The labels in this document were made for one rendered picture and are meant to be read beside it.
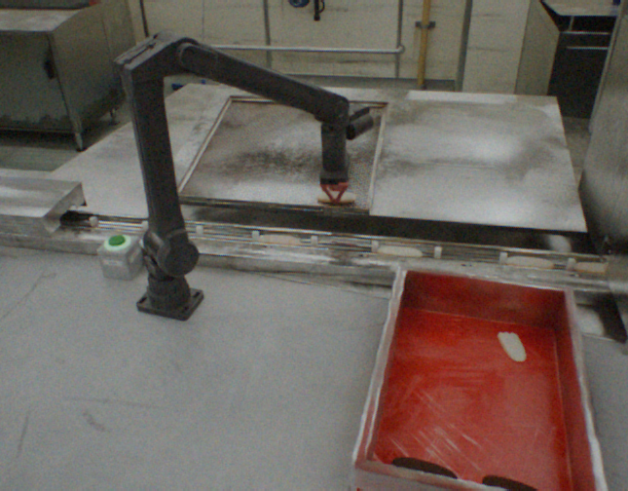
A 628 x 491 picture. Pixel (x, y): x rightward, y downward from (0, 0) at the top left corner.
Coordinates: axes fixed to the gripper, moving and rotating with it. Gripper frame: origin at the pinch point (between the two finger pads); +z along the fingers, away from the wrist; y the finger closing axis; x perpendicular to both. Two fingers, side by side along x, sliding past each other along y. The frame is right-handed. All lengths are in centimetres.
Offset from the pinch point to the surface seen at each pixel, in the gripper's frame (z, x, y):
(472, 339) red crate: 2, -29, -41
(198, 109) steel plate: 21, 59, 75
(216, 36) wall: 115, 133, 353
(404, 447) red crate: -3, -16, -66
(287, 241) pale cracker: 1.9, 10.1, -14.8
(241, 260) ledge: 1.2, 19.4, -22.2
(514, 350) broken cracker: 0, -36, -44
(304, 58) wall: 132, 57, 344
